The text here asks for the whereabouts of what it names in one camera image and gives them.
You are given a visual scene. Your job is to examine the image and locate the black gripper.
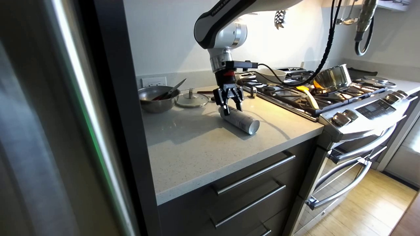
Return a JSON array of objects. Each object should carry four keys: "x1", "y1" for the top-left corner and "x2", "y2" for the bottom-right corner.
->
[{"x1": 213, "y1": 68, "x2": 244, "y2": 116}]

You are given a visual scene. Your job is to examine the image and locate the white whipped cream container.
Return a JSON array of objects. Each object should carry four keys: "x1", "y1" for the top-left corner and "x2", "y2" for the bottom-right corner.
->
[{"x1": 218, "y1": 106, "x2": 261, "y2": 136}]

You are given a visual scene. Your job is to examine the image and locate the round metal pot lid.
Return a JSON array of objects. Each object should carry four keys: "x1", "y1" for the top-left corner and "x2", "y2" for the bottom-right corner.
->
[{"x1": 175, "y1": 87, "x2": 210, "y2": 108}]

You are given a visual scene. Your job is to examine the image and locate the dark spoon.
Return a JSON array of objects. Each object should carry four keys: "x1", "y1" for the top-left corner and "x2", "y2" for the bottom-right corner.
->
[{"x1": 152, "y1": 77, "x2": 188, "y2": 100}]

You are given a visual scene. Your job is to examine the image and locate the grey pan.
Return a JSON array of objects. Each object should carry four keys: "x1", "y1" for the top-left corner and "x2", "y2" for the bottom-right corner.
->
[{"x1": 280, "y1": 65, "x2": 312, "y2": 83}]

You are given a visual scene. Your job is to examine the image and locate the metal mixing bowl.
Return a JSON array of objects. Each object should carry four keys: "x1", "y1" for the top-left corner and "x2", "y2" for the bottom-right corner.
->
[{"x1": 138, "y1": 85, "x2": 181, "y2": 114}]

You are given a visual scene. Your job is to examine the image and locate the yellow spatula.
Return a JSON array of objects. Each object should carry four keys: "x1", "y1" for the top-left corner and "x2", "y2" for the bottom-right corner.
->
[{"x1": 295, "y1": 83, "x2": 322, "y2": 111}]

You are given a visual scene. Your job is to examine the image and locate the small hanging metal utensil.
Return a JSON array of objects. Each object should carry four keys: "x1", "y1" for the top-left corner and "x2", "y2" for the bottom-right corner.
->
[{"x1": 274, "y1": 9, "x2": 286, "y2": 30}]

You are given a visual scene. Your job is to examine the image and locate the dark grey drawer cabinet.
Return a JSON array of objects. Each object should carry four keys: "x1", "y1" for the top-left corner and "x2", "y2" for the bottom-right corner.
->
[{"x1": 156, "y1": 141, "x2": 326, "y2": 236}]

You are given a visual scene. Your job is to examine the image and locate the shiny steel pot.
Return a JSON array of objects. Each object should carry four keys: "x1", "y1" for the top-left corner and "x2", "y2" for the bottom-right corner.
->
[{"x1": 314, "y1": 62, "x2": 353, "y2": 90}]

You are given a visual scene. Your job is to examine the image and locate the black side panel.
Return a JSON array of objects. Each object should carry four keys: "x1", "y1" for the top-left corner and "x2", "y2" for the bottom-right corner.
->
[{"x1": 78, "y1": 0, "x2": 164, "y2": 236}]

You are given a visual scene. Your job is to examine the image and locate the stainless steel stove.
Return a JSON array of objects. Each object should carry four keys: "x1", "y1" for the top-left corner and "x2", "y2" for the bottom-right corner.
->
[{"x1": 235, "y1": 64, "x2": 420, "y2": 236}]

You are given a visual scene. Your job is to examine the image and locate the hanging metal ladles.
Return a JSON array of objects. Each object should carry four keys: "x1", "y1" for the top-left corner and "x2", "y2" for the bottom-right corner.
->
[{"x1": 339, "y1": 0, "x2": 360, "y2": 24}]

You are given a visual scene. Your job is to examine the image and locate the stainless dishwasher front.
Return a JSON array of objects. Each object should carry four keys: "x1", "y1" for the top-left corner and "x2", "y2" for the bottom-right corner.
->
[{"x1": 377, "y1": 97, "x2": 420, "y2": 190}]

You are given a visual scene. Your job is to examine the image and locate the stainless steel fridge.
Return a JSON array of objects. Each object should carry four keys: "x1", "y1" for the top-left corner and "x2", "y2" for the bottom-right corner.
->
[{"x1": 0, "y1": 0, "x2": 142, "y2": 236}]

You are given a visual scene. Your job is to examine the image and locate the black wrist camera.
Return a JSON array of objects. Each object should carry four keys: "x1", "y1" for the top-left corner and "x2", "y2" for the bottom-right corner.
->
[{"x1": 225, "y1": 59, "x2": 260, "y2": 72}]

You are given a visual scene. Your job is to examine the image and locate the white wall outlet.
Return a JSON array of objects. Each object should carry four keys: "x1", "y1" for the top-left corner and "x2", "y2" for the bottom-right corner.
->
[{"x1": 138, "y1": 74, "x2": 169, "y2": 89}]

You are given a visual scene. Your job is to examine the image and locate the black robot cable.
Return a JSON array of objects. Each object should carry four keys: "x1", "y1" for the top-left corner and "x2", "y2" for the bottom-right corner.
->
[{"x1": 251, "y1": 0, "x2": 381, "y2": 86}]

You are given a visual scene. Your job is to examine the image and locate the silver oven door handle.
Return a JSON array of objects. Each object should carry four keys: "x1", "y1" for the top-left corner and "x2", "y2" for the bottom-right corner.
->
[
  {"x1": 306, "y1": 157, "x2": 373, "y2": 209},
  {"x1": 328, "y1": 123, "x2": 399, "y2": 163}
]

